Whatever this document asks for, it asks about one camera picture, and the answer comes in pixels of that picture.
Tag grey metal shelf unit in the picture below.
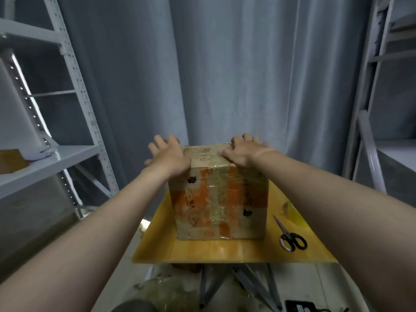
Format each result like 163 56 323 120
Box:
0 0 121 221
341 0 416 199

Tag grey curtain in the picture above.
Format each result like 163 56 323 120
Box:
0 0 416 212

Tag person's right hand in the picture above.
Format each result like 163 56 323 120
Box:
218 132 277 169

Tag yellow wooden table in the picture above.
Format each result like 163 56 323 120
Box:
131 182 339 312

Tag person's left hand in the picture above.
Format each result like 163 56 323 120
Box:
144 133 192 182

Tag yellow tape roll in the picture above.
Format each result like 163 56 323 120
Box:
281 199 309 226

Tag person's left forearm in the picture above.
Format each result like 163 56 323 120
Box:
0 167 173 312

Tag black-handled scissors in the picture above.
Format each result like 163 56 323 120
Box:
272 214 309 253

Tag brown cardboard box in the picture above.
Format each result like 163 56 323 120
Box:
0 149 31 175

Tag tape scraps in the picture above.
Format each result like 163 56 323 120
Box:
140 276 205 312

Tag person's right forearm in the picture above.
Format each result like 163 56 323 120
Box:
250 147 416 312

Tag black power adapter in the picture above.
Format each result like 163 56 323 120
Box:
284 299 316 312

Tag large orange print cardboard box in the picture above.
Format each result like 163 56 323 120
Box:
167 144 270 242

